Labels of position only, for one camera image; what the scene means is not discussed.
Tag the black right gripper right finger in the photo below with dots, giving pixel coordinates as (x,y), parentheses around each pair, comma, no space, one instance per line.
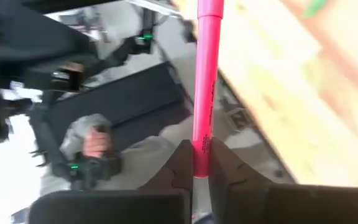
(235,193)

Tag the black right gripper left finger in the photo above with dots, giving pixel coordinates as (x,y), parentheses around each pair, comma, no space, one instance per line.
(166,186)

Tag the long pink marker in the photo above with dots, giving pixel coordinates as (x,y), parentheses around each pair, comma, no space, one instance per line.
(207,77)

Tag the green marker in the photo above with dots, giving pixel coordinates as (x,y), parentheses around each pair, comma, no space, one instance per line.
(314,7)

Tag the person's hand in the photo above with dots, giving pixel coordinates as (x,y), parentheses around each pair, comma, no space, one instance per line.
(96,143)

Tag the dark grey desk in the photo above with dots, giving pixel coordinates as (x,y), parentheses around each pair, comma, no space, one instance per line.
(120,93)

